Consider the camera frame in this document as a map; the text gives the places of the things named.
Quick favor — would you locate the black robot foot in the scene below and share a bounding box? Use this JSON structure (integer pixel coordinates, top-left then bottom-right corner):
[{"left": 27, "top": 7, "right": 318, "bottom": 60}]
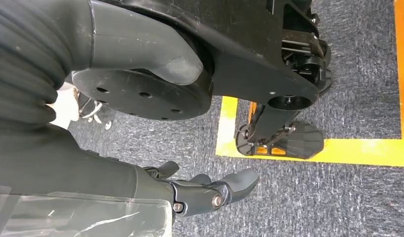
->
[{"left": 234, "top": 121, "right": 325, "bottom": 160}]

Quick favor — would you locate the black robot leg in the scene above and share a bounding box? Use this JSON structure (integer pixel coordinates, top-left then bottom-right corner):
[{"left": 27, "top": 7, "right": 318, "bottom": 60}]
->
[{"left": 100, "top": 0, "right": 333, "bottom": 145}]

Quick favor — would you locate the yellow floor tape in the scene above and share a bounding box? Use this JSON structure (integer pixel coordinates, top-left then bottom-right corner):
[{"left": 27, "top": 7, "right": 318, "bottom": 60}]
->
[{"left": 216, "top": 0, "right": 404, "bottom": 168}]

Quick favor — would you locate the black round joint disc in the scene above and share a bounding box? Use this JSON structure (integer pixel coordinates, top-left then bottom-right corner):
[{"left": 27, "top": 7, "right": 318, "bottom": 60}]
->
[{"left": 72, "top": 68, "right": 214, "bottom": 121}]

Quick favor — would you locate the white cable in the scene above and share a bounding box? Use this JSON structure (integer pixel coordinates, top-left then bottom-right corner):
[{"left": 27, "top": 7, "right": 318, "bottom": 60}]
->
[{"left": 77, "top": 94, "right": 113, "bottom": 131}]

